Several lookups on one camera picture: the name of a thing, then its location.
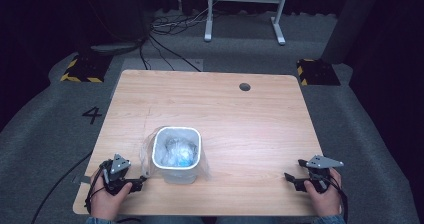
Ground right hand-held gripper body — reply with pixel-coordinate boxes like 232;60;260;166
302;154;345;195

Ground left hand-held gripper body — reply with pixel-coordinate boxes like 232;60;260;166
99;153;135;196

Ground white bin with plastic liner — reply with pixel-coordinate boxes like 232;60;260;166
138;125;212;182

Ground white trash bin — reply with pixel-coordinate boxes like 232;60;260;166
151;126;203;185

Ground person's right hand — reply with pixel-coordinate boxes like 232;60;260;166
303;167;343;218

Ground person's left hand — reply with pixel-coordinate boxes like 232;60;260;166
89;169;133;222

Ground person's right denim sleeve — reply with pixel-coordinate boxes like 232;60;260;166
312;214;348;224

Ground person's denim sleeve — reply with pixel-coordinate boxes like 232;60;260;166
312;214;348;224
85;216;118;224

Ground crumpled plastic waste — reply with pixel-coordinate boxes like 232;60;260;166
162;136;198;168

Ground person's left denim sleeve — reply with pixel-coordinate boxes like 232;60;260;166
85;216;118;224

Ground black yellow striped floor plate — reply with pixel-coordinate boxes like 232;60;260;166
59;53;113;84
296;58;342;87

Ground grey pillar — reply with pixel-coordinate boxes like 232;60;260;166
321;0;385;65

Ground white metal stand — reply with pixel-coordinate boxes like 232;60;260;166
203;0;291;46

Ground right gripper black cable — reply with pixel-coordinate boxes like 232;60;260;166
320;174;350;224

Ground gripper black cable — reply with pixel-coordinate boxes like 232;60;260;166
320;174;350;224
83;160;113;216

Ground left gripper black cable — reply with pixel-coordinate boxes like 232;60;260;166
83;160;113;216

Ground black floor cable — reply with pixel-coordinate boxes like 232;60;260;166
30;152;93;224

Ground bundle of black floor cables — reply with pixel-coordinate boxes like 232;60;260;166
89;7;221;73

